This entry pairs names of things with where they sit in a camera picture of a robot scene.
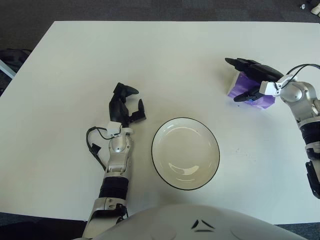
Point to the white robot foot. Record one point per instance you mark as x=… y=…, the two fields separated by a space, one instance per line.
x=316 y=10

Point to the black bag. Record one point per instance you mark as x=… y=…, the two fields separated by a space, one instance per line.
x=12 y=56

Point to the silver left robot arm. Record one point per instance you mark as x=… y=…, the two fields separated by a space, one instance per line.
x=117 y=155

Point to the small white floor object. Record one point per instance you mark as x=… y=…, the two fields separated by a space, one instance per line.
x=303 y=6

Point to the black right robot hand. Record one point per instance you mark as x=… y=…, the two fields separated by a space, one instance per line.
x=262 y=71

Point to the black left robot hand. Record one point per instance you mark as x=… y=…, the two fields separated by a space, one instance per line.
x=117 y=110

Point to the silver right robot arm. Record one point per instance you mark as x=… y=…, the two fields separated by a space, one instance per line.
x=297 y=92

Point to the grey robot torso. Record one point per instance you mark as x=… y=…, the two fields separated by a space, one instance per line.
x=175 y=225

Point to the pale grey panel edge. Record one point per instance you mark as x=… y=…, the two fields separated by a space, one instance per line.
x=6 y=70

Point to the white plate with black rim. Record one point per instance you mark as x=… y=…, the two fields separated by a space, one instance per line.
x=185 y=150

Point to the purple tissue paper pack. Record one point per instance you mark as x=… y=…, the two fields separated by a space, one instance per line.
x=240 y=86

